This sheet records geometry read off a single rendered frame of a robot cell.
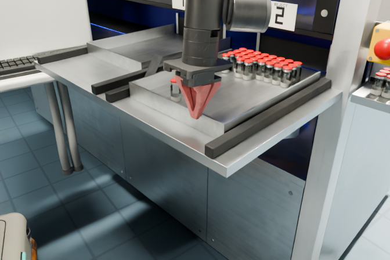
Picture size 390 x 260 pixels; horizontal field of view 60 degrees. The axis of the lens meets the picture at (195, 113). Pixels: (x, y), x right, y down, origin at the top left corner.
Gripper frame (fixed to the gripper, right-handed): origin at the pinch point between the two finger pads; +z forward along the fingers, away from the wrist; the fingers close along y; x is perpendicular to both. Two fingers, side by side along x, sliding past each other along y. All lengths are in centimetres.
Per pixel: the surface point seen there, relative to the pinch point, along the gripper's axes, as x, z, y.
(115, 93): 20.2, 1.9, -3.4
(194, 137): -1.6, 3.6, -1.3
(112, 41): 54, 0, 16
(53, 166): 136, 90, 24
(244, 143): -8.6, 3.1, 3.4
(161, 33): 55, -1, 36
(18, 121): 208, 89, 29
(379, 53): -16.5, -10.8, 31.7
